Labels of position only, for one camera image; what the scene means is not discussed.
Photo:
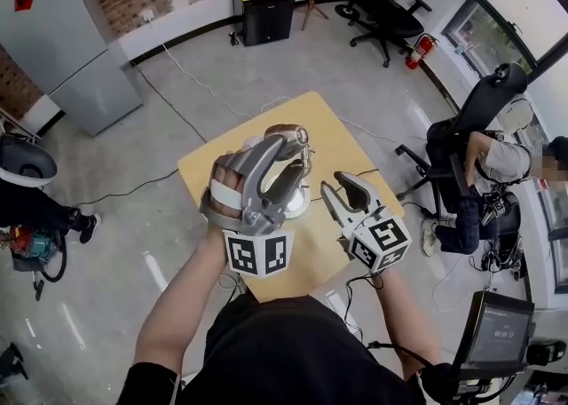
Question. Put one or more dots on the silver fridge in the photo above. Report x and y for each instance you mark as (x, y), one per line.
(66, 48)

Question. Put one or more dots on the white wall socket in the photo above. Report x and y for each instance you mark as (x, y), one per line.
(147, 15)

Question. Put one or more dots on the white grey backpack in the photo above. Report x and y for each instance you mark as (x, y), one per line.
(22, 163)

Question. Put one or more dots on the red fire extinguisher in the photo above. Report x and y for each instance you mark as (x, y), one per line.
(419, 51)

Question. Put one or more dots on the person's black shirt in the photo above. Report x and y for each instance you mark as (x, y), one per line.
(288, 350)

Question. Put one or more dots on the black monitor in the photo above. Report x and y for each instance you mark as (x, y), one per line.
(499, 341)

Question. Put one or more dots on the silver desk lamp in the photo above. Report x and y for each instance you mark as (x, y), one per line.
(290, 137)

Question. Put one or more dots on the yellow wooden table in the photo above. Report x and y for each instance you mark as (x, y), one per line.
(337, 145)

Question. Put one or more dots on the red teal vacuum cleaner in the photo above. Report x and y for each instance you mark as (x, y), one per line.
(33, 245)

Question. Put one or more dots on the black high-back mesh chair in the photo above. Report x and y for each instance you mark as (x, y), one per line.
(483, 101)

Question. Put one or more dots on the person's right forearm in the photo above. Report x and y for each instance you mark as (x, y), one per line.
(408, 319)

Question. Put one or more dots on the black office chair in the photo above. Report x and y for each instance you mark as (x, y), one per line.
(390, 12)

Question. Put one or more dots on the black-framed window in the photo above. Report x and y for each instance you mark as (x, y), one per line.
(510, 17)

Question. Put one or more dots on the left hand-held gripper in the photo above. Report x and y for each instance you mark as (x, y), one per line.
(257, 252)

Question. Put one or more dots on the person's left hand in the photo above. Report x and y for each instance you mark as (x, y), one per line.
(228, 172)

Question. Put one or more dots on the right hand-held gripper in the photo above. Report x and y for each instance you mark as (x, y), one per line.
(381, 239)

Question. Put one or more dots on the person's left forearm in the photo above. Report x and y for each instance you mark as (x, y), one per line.
(177, 305)

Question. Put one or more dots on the black cabinet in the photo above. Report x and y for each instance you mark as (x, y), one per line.
(266, 12)

